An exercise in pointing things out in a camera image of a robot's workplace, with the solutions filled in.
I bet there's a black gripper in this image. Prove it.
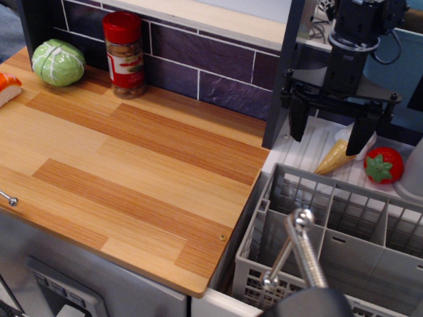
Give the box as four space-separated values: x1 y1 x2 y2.
280 34 402 156

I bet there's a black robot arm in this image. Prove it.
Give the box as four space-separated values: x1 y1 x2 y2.
279 1 409 156

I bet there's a white sink drainboard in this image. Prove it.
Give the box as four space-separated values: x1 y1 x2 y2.
262 117 405 207

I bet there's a grey plastic drying rack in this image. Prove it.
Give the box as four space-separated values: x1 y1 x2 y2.
232 164 422 316

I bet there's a toy ice cream cone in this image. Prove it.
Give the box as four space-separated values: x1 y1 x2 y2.
314 139 356 175

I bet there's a red toy tomato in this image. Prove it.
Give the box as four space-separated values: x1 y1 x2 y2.
364 147 404 184

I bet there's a chrome faucet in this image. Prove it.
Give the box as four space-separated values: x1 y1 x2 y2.
261 208 328 291

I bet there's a red lid spice jar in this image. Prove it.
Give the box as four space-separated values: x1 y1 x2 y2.
102 11 146 100

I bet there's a green toy cabbage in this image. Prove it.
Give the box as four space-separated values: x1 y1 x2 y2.
31 39 86 87

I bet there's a salmon sushi toy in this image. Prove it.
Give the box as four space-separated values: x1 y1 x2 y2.
0 73 22 107

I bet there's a grey appliance control panel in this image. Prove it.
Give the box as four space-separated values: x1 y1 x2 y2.
25 256 108 316

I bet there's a small chrome knob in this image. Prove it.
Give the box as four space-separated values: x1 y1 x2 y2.
0 191 19 207

